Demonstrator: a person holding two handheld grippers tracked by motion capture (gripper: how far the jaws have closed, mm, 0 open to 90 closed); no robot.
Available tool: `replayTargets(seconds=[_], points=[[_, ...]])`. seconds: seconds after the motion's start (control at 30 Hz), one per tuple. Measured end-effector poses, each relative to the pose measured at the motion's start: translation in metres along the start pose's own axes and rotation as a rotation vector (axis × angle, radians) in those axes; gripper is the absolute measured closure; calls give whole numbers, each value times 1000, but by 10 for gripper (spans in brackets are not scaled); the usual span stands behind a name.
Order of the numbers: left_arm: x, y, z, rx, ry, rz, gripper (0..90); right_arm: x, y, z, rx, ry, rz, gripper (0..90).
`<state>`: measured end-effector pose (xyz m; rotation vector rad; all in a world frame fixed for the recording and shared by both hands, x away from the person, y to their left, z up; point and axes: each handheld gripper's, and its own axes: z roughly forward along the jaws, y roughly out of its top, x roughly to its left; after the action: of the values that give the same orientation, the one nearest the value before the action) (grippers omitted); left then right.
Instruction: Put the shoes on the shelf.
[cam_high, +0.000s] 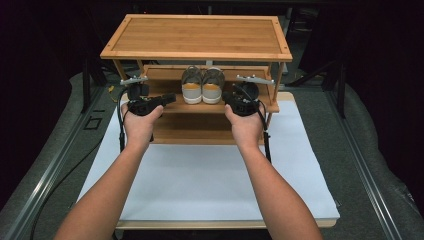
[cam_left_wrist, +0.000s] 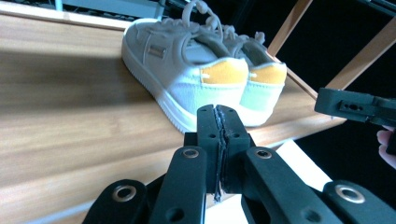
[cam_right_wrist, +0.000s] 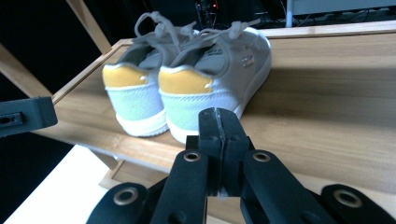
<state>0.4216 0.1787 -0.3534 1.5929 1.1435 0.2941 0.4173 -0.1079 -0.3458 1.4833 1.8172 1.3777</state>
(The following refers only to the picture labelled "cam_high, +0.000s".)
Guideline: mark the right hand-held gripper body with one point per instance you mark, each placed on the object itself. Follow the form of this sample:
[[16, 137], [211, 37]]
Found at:
[[246, 103]]

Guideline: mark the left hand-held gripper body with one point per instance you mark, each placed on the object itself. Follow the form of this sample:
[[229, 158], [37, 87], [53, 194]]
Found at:
[[141, 105]]

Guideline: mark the beige sneaker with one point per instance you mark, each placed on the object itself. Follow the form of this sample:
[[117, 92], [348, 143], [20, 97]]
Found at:
[[212, 90], [192, 90]]

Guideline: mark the wooden shoe rack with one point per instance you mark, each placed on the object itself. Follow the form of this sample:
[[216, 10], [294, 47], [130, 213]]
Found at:
[[200, 36]]

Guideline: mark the person's left hand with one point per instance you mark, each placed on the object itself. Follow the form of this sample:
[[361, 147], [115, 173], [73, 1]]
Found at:
[[140, 128]]

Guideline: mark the person's right hand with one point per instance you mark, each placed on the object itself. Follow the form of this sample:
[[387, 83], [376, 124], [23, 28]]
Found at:
[[248, 130]]

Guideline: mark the white table mat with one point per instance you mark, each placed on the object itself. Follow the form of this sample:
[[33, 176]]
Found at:
[[200, 186]]

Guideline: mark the black stand post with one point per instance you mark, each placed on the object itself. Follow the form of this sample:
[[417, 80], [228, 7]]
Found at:
[[86, 86], [341, 93]]

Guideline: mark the aluminium floor rail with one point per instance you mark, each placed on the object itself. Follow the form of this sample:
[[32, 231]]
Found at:
[[363, 166], [50, 173]]

